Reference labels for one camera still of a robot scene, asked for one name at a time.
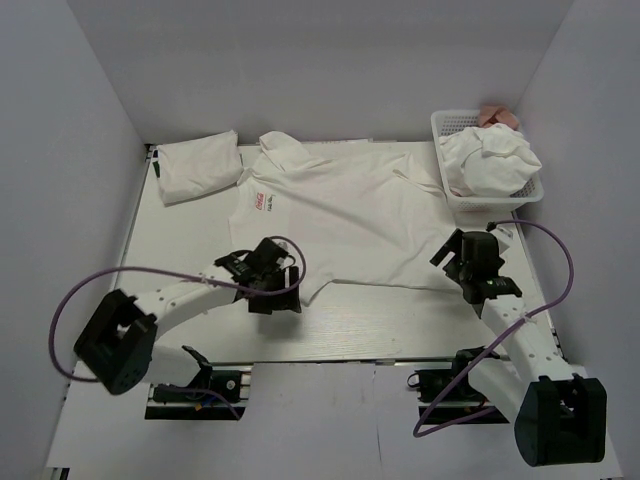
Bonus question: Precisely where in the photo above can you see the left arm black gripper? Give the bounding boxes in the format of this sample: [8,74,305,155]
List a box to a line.
[249,266,301,314]

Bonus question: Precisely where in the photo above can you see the white Coca-Cola print t-shirt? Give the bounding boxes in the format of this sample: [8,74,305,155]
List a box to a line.
[229,131,455,303]

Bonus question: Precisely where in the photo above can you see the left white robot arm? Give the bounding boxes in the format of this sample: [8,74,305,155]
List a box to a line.
[74,236,306,399]

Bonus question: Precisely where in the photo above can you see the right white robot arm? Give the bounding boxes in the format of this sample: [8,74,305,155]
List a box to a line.
[413,221,607,467]

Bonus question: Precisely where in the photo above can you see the crumpled white t-shirt in basket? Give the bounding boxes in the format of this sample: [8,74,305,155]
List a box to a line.
[438,124,542,198]

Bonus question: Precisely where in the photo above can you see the folded white t-shirt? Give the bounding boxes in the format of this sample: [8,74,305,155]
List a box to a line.
[151,130,244,206]

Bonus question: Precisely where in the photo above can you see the white plastic laundry basket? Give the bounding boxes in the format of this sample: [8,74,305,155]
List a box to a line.
[431,109,544,212]

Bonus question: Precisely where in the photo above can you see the pink cloth behind basket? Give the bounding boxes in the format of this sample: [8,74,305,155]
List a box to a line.
[477,105,520,130]

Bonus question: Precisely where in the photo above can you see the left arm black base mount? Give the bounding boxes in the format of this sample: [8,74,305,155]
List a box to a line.
[144,366,252,421]

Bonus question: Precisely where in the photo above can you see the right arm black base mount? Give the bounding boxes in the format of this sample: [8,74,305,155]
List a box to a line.
[407,347,508,427]

